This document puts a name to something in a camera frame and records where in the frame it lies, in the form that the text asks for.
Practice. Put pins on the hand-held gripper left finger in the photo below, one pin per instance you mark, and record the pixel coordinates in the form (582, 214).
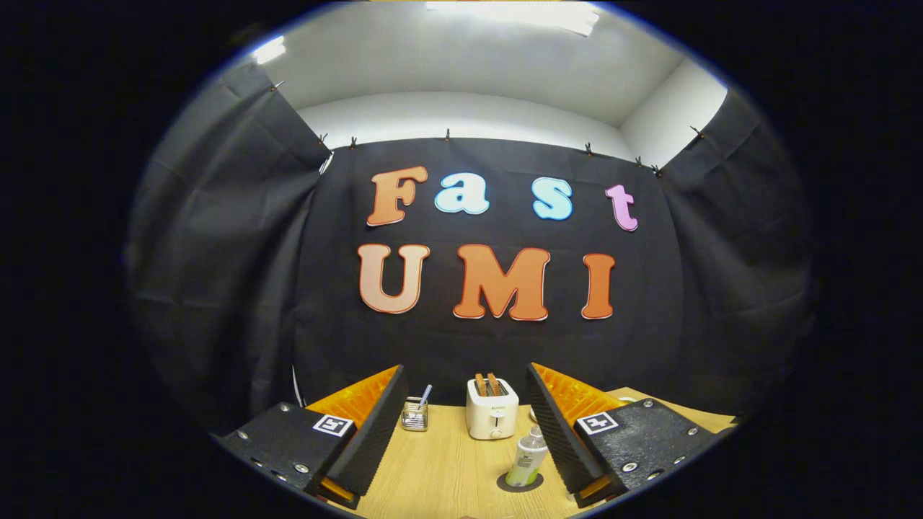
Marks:
(375, 432)

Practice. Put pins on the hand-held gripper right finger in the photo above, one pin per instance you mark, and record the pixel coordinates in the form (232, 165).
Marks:
(555, 432)

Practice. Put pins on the clear juice bottle white label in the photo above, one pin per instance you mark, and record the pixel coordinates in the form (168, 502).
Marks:
(526, 461)

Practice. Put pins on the dark brown round coaster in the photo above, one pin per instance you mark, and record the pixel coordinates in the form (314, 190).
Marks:
(505, 484)

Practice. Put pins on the white toaster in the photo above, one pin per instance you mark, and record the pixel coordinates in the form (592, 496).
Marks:
(492, 418)

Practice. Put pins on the wooden table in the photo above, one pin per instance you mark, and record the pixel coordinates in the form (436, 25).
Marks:
(440, 468)

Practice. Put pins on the toast slice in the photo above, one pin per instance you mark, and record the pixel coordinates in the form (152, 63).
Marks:
(493, 383)
(479, 384)

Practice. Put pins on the row of small cloth clips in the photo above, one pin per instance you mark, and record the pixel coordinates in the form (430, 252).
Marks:
(447, 135)

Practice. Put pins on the small ceiling light panel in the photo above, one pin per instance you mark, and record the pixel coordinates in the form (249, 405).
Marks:
(269, 50)

